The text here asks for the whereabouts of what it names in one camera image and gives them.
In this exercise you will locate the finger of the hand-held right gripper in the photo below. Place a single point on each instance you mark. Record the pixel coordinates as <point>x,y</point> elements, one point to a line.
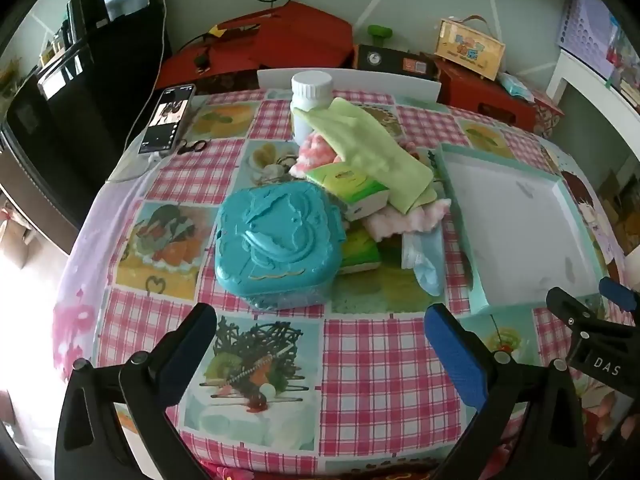
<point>567,307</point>
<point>622,295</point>

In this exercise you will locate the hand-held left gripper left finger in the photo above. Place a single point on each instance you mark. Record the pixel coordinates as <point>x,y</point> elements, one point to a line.
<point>186,355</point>

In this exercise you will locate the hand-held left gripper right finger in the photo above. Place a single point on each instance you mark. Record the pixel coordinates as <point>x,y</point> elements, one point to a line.
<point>457,355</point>

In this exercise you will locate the teal rimmed white tray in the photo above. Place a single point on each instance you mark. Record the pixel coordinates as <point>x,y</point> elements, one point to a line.
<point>515,230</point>

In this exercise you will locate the pale pink fluffy cloth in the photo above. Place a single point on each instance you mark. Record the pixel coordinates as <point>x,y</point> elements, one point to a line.
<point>400,222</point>

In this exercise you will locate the green tissue pack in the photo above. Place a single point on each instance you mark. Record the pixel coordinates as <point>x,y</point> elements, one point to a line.
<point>350,185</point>
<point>360,252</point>

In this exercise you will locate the light green cloth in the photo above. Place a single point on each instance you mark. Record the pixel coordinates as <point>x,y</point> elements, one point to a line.
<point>375,155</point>

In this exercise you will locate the pink white fluffy towel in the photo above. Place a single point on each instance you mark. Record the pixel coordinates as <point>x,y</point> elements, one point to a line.
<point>315,152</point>

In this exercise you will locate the pink checkered cake-print tablecloth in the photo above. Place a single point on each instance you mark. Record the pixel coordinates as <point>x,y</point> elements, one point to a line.
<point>375,360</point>

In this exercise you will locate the blue face mask pack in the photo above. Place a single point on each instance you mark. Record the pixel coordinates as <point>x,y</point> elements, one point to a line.
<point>422,260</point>

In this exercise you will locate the teal plastic storage box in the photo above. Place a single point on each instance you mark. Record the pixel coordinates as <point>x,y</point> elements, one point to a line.
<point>275,250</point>

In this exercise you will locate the red patterned box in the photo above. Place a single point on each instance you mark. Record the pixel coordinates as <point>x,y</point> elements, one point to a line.
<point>547,112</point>

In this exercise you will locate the light blue wipes pack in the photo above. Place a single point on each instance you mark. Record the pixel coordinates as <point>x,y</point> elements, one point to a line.
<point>515,85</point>

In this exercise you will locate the white shelf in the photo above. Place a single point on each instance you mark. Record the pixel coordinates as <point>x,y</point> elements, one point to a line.
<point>575,67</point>

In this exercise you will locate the black smartphone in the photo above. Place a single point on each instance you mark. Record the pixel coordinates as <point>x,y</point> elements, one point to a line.
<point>167,120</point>

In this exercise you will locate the red cardboard crate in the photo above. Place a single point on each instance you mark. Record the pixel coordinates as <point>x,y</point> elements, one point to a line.
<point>470,90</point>

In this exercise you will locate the black cabinet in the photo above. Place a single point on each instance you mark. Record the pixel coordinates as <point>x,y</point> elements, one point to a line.
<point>75,125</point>

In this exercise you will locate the purple perforated board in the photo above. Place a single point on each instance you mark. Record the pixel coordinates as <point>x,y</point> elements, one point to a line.
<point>585,15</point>

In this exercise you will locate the white-capped green bottle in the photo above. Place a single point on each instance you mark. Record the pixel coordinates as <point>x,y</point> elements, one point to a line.
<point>311,91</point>

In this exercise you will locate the black box with gauge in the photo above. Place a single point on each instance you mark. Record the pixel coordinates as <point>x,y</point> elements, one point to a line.
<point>395,62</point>

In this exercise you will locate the green knob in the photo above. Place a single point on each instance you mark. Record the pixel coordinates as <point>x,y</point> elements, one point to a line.
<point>380,34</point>

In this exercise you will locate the large red box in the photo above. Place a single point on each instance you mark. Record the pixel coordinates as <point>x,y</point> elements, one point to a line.
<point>280,35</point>

